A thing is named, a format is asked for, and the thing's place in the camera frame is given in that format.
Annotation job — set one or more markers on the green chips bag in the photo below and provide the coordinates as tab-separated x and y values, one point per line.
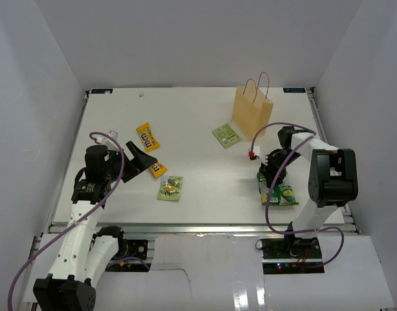
283	194

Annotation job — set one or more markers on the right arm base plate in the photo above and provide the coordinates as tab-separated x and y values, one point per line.
280	257

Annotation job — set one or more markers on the light green flat sachet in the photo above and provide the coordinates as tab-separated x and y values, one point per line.
226	135

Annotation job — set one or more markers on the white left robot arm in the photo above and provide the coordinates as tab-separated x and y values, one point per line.
85	253

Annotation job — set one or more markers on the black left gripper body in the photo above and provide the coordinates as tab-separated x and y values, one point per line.
111	172

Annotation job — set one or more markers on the aluminium table front rail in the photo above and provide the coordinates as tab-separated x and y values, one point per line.
133	228

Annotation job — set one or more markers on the green candy packet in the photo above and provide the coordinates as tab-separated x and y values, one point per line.
170	188

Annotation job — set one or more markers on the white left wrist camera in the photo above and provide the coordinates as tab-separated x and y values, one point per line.
109	135

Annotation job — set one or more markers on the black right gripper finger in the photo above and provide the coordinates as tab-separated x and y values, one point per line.
269	180
264	170

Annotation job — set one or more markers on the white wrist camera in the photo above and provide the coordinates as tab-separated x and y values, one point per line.
258	153
109	135

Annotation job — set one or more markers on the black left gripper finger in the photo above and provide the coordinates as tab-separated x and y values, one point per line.
131	170
140	160

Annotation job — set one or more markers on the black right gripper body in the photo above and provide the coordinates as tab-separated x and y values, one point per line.
276	163

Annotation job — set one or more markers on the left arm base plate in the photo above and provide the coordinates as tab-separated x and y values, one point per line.
131	257

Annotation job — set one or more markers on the brown paper bag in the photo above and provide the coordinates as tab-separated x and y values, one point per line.
252	108

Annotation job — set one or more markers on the yellow m&m packet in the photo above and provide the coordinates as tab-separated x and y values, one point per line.
144	132
158	169

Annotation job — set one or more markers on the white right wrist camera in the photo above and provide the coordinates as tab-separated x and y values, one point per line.
258	153

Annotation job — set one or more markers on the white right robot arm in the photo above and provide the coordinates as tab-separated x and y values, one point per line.
332	180

